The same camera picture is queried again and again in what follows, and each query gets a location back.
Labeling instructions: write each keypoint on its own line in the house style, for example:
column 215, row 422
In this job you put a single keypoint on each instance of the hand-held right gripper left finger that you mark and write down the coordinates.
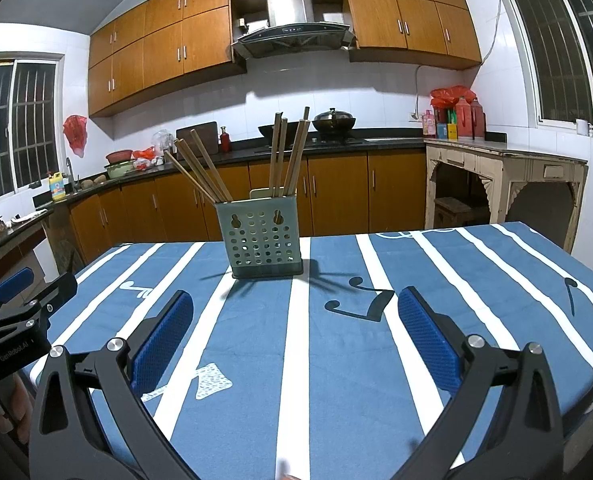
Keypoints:
column 164, row 340

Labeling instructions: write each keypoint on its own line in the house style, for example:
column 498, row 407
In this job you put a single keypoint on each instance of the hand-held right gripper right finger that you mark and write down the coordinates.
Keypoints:
column 429, row 340

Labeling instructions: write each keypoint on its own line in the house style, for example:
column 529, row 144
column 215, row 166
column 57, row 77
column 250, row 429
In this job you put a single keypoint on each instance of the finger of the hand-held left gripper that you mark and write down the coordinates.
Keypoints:
column 14, row 282
column 59, row 287

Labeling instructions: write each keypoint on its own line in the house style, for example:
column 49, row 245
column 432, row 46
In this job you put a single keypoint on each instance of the green perforated chopstick holder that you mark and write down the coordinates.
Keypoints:
column 256, row 212

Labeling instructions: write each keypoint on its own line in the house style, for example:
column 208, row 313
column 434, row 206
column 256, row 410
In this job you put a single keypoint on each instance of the person's left hand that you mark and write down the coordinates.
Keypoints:
column 22, row 405

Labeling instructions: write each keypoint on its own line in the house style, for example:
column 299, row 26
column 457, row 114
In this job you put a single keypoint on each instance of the white rag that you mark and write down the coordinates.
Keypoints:
column 26, row 216

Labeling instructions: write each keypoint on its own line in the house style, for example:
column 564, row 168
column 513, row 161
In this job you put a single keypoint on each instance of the yellow detergent bottle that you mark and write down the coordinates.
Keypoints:
column 57, row 189

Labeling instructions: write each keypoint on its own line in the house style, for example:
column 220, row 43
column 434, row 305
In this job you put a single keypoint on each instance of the blue striped tablecloth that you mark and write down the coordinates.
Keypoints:
column 326, row 360

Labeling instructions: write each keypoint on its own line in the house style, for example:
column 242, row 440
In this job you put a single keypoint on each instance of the metal sink faucet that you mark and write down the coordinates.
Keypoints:
column 69, row 170

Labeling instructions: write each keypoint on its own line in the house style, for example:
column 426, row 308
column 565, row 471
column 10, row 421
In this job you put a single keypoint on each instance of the wooden stool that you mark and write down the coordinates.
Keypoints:
column 454, row 207

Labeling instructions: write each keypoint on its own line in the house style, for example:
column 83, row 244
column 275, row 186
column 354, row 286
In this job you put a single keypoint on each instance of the red plastic basin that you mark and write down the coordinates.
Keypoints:
column 120, row 156

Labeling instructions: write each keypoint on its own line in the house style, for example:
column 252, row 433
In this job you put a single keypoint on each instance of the white plastic bag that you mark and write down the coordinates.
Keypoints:
column 147, row 163

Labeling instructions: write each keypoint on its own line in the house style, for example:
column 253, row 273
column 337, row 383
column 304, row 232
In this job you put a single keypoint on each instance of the hanging red plastic bag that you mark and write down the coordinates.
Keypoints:
column 75, row 135

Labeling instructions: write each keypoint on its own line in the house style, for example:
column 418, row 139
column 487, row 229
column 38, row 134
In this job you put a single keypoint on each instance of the small red plastic bag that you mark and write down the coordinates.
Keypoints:
column 144, row 153

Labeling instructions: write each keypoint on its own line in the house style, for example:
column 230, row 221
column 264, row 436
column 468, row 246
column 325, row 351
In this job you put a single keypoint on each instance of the wooden lower kitchen cabinets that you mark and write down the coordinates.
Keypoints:
column 346, row 190

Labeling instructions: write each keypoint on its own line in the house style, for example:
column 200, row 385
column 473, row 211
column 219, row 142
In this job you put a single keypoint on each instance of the clear plastic bag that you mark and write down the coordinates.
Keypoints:
column 162, row 139

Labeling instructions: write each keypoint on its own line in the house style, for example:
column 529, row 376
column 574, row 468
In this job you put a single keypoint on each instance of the black kitchen countertop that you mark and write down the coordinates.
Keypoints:
column 386, row 142

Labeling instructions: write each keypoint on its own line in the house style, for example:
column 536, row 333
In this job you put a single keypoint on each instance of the cream wooden side table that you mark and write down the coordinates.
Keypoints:
column 506, row 152

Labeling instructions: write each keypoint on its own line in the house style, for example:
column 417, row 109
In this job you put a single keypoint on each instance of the small red bottle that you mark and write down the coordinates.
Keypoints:
column 225, row 141

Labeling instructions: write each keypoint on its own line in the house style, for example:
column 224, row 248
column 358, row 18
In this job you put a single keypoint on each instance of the dark cutting board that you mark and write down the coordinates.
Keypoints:
column 204, row 135

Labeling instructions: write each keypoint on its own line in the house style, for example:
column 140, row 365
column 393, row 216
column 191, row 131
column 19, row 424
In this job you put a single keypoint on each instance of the pink bottle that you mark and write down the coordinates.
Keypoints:
column 428, row 124

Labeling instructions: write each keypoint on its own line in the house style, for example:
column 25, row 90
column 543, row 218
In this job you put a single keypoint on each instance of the black gas stove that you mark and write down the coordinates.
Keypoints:
column 336, row 144

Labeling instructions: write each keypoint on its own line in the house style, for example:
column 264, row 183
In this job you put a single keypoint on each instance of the red oil bottle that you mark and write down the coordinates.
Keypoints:
column 478, row 121
column 463, row 120

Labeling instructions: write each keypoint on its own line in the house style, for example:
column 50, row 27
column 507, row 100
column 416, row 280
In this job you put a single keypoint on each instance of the open black wok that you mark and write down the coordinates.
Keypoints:
column 266, row 132

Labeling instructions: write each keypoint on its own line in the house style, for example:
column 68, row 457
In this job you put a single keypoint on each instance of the black wok with lid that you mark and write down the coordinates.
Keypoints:
column 334, row 122

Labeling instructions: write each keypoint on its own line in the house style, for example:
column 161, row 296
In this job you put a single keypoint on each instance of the large red plastic bag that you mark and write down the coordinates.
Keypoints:
column 451, row 95

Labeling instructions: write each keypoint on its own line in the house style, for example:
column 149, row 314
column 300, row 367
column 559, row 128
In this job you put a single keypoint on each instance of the white mug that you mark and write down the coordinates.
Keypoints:
column 582, row 127

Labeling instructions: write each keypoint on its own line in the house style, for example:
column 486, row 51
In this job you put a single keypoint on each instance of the steel range hood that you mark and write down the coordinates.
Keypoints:
column 289, row 5

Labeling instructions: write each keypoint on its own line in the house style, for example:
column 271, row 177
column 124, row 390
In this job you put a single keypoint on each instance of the barred window with white frame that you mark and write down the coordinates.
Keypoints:
column 551, row 50
column 31, row 125

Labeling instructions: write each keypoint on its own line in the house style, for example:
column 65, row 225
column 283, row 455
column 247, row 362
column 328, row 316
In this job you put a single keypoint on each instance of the wooden upper wall cabinets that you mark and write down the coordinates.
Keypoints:
column 161, row 45

